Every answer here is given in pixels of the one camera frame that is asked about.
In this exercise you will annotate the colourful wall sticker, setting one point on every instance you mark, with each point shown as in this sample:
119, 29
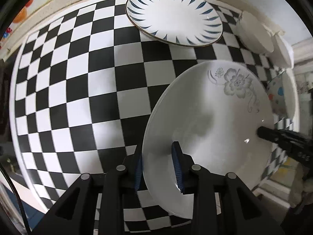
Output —
21, 16

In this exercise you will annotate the bowl with coloured dots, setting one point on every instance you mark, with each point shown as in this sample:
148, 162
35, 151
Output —
282, 96

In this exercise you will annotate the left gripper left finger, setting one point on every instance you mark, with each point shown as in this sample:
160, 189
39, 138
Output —
124, 178

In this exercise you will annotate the white plate blue leaf rim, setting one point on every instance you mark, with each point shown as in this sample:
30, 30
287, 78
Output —
189, 23

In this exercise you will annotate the black white checkered mat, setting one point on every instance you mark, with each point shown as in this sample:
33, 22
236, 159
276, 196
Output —
87, 83

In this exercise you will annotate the white bowl black rim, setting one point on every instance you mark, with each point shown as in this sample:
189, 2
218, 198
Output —
253, 35

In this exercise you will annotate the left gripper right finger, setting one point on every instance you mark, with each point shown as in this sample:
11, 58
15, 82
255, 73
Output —
196, 180

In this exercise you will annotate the white plate grey flower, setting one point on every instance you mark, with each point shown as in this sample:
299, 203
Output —
213, 110

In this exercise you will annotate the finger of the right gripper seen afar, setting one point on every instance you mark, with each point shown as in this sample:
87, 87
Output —
283, 136

